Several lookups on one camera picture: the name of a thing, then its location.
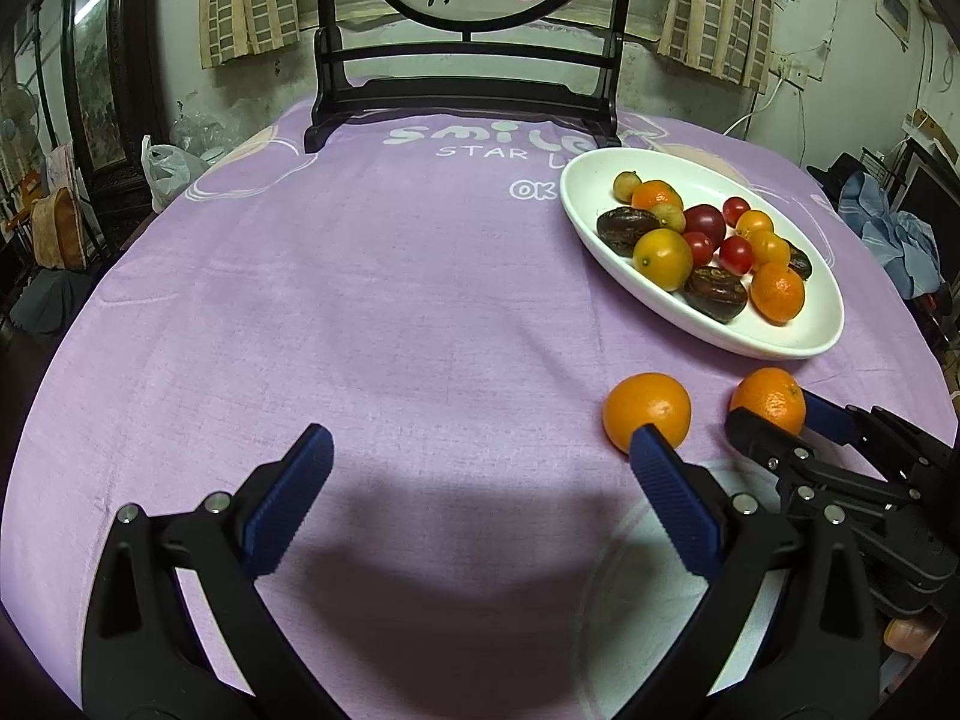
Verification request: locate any dark red plum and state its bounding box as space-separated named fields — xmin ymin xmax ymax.
xmin=685 ymin=203 xmax=727 ymax=249

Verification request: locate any yellow orange fruit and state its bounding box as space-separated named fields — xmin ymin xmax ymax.
xmin=633 ymin=227 xmax=693 ymax=293

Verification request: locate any dark framed painting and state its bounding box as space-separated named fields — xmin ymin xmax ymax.
xmin=60 ymin=0 xmax=166 ymax=188

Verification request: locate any wall power socket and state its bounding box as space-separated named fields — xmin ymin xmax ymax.
xmin=770 ymin=57 xmax=809 ymax=91

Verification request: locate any wicker basket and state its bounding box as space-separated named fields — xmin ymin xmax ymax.
xmin=31 ymin=187 xmax=86 ymax=271

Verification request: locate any small orange fruit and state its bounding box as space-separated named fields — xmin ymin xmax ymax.
xmin=630 ymin=179 xmax=683 ymax=210
xmin=747 ymin=229 xmax=791 ymax=271

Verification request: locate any person's right hand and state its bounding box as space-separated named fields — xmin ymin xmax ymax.
xmin=884 ymin=619 xmax=939 ymax=660

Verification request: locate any large orange mandarin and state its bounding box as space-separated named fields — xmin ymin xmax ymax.
xmin=748 ymin=262 xmax=805 ymax=325

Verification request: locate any black metal shelf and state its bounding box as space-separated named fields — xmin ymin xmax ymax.
xmin=861 ymin=138 xmax=960 ymax=281

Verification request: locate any white plastic bag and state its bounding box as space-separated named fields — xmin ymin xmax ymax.
xmin=140 ymin=135 xmax=208 ymax=215

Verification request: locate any blue clothes pile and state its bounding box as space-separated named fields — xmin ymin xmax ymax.
xmin=838 ymin=171 xmax=944 ymax=299

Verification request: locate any small green longan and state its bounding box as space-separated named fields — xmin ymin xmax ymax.
xmin=651 ymin=203 xmax=686 ymax=234
xmin=612 ymin=171 xmax=643 ymax=205

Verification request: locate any purple tablecloth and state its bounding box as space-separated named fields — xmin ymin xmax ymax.
xmin=0 ymin=92 xmax=960 ymax=720

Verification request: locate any dark dried fruit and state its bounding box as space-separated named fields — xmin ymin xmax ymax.
xmin=682 ymin=266 xmax=748 ymax=323
xmin=597 ymin=206 xmax=661 ymax=257

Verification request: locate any wall electrical box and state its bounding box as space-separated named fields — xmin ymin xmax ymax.
xmin=875 ymin=0 xmax=911 ymax=50

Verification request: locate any small orange kumquat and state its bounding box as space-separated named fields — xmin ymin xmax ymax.
xmin=734 ymin=210 xmax=775 ymax=239

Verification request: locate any red cherry tomato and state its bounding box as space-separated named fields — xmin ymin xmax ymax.
xmin=683 ymin=231 xmax=715 ymax=266
xmin=722 ymin=195 xmax=750 ymax=227
xmin=718 ymin=236 xmax=755 ymax=278

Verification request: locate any dark purple passionfruit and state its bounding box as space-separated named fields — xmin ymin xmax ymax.
xmin=788 ymin=241 xmax=814 ymax=281

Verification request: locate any white power cable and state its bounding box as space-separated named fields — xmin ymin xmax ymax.
xmin=721 ymin=73 xmax=812 ymax=166

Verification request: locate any right checkered curtain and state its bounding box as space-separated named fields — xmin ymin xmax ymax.
xmin=658 ymin=0 xmax=775 ymax=91

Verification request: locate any white oval plate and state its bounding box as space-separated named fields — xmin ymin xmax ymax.
xmin=560 ymin=148 xmax=844 ymax=361

